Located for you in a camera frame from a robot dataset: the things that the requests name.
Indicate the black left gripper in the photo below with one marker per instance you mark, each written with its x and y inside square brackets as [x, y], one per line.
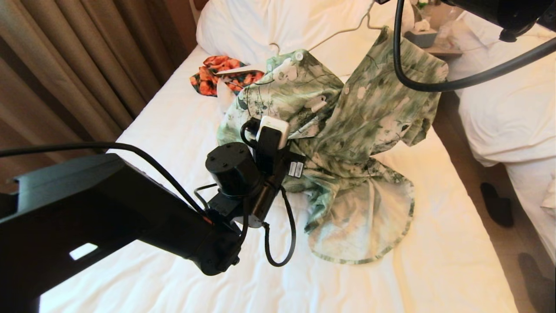
[273, 182]

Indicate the green floral short-sleeve shirt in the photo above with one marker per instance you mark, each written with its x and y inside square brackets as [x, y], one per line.
[347, 130]

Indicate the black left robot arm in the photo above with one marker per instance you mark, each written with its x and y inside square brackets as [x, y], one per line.
[108, 208]

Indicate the white hanger with metal hook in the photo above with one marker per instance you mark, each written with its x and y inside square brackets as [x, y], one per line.
[239, 69]

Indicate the small potted plant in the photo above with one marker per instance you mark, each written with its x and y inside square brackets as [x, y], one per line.
[420, 8]

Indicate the grey tissue box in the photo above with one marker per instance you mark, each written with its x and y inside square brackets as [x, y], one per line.
[420, 37]

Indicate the clear plastic bag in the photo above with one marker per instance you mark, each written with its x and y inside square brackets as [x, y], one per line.
[449, 32]

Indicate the wooden nightstand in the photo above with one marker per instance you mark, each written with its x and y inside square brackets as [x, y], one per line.
[443, 52]

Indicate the orange floral garment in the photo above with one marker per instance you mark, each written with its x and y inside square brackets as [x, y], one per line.
[204, 80]

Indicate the white pillow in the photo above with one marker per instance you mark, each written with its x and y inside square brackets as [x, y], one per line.
[260, 26]

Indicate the white sheeted bed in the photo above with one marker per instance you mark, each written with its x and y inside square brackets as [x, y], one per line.
[130, 130]

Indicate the white duvet bed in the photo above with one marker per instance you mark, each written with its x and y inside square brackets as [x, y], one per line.
[508, 121]

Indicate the black slipper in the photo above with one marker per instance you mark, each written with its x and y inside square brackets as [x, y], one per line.
[497, 204]

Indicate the brown curtain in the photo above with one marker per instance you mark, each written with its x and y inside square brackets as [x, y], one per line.
[65, 65]

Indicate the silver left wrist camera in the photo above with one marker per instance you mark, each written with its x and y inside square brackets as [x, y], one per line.
[273, 130]

